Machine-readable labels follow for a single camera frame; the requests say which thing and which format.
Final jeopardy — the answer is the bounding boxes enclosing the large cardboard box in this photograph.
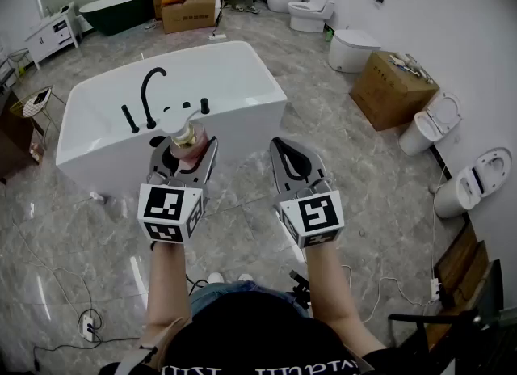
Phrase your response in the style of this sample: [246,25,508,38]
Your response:
[161,0,223,36]

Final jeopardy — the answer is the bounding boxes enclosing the white power strip with plugs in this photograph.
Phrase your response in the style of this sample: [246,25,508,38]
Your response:
[78,313,97,343]

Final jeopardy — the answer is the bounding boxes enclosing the person's right forearm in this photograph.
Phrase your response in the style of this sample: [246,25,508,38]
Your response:
[302,241,388,355]

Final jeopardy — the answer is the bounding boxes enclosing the brown cardboard box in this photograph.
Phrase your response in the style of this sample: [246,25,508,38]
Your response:
[348,50,441,133]

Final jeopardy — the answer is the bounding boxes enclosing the white toilet with closed lid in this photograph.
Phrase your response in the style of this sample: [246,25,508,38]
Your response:
[327,28,382,74]

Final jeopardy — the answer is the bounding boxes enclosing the black waist-mounted device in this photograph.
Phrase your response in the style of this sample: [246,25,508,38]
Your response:
[288,269,313,310]

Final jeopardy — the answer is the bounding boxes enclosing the person's black shirt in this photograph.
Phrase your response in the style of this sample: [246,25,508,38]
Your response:
[96,290,414,375]

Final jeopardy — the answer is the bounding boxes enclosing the clutter of small bathroom items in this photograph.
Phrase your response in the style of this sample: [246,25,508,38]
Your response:
[387,53,436,85]

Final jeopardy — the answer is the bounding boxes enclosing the grey shoulder strap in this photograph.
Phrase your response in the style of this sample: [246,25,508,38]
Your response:
[120,316,191,375]

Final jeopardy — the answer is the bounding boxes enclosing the white bathtub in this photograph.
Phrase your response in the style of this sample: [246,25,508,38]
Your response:
[55,40,288,196]

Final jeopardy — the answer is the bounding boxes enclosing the person's denim shorts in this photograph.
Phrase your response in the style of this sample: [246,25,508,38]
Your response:
[188,280,313,321]

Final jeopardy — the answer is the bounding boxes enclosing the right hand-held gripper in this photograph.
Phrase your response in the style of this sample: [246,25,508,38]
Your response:
[269,136,346,250]

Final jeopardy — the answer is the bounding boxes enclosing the black metal chair frame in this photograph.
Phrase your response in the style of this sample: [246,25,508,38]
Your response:
[387,259,506,369]

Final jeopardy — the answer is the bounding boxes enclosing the dark wooden cabinet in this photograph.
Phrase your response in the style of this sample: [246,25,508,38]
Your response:
[0,89,46,183]

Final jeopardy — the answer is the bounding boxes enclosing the black hand shower wand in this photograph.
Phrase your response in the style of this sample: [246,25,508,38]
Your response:
[120,103,141,135]

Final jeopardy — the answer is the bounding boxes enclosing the wooden bench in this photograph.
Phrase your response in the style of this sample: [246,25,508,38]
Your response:
[425,222,496,351]

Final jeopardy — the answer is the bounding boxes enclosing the white toilet with tank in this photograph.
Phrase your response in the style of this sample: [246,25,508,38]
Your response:
[287,0,337,34]

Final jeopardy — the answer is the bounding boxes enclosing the white toilet with raised lid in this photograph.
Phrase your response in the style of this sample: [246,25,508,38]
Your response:
[398,91,463,158]

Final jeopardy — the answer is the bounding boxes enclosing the person's left forearm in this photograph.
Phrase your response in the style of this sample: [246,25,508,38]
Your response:
[143,239,193,339]

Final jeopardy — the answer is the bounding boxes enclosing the white toilet with black rim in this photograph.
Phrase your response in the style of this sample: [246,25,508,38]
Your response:
[432,146,514,220]

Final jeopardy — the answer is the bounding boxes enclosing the gold wire chair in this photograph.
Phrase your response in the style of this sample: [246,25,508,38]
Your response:
[9,84,68,141]

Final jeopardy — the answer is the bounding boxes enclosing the white vanity cabinet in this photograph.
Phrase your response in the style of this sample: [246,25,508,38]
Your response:
[24,1,81,71]

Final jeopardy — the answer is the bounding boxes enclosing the dark green bathtub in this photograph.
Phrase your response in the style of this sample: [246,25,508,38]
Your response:
[78,0,157,37]

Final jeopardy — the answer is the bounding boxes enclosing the pink bottle with white cap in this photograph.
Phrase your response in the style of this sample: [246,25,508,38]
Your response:
[160,108,211,166]

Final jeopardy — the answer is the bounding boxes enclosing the black curved faucet spout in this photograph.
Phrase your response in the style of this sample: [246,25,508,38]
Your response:
[140,66,168,130]

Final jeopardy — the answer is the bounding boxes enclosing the wire side table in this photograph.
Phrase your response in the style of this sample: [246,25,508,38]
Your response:
[6,47,32,78]

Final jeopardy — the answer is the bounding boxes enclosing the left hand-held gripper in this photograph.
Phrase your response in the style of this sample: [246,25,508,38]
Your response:
[137,135,220,246]

